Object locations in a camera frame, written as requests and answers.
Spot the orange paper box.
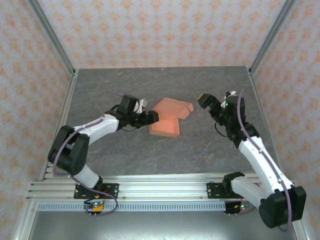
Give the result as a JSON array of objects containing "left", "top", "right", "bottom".
[{"left": 149, "top": 97, "right": 195, "bottom": 139}]

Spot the grey metal sheet panel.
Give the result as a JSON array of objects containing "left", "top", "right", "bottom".
[{"left": 27, "top": 211, "right": 298, "bottom": 240}]

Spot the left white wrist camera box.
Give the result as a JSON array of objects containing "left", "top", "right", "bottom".
[{"left": 136, "top": 99, "right": 149, "bottom": 113}]

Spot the aluminium table side rail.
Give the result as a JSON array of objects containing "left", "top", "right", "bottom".
[
  {"left": 38, "top": 72, "right": 80, "bottom": 182},
  {"left": 246, "top": 67, "right": 286, "bottom": 181}
]

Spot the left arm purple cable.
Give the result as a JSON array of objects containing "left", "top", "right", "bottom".
[{"left": 53, "top": 92, "right": 126, "bottom": 217}]

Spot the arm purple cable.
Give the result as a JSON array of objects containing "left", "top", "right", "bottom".
[
  {"left": 226, "top": 88, "right": 294, "bottom": 232},
  {"left": 53, "top": 92, "right": 126, "bottom": 217}
]

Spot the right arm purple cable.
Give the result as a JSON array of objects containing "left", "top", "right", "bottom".
[{"left": 226, "top": 88, "right": 294, "bottom": 232}]

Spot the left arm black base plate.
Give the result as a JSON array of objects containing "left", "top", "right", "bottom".
[{"left": 73, "top": 183, "right": 120, "bottom": 200}]

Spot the aluminium base rail beam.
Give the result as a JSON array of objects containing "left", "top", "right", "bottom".
[{"left": 26, "top": 174, "right": 301, "bottom": 202}]

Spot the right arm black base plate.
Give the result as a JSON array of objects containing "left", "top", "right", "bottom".
[{"left": 206, "top": 181, "right": 236, "bottom": 200}]

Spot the aluminium frame post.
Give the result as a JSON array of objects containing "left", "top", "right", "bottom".
[
  {"left": 26, "top": 0, "right": 78, "bottom": 77},
  {"left": 248, "top": 0, "right": 300, "bottom": 76}
]

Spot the grey slotted cable duct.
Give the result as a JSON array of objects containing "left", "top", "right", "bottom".
[{"left": 36, "top": 201, "right": 255, "bottom": 211}]

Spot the aluminium frame leg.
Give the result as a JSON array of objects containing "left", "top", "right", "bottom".
[
  {"left": 13, "top": 201, "right": 38, "bottom": 240},
  {"left": 286, "top": 199, "right": 311, "bottom": 240}
]

